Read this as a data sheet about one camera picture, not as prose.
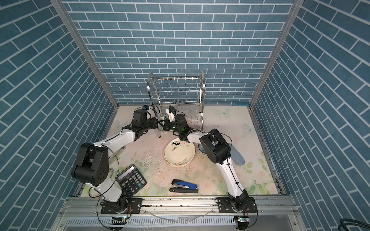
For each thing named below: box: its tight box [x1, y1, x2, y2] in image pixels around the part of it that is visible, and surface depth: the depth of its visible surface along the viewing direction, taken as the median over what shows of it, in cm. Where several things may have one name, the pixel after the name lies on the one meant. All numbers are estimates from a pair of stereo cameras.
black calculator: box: [115, 164, 147, 199], surface depth 82 cm
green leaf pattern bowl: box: [160, 115, 169, 121], surface depth 95 cm
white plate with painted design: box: [163, 137, 196, 168], surface depth 91 cm
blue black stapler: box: [169, 179, 199, 193], surface depth 80 cm
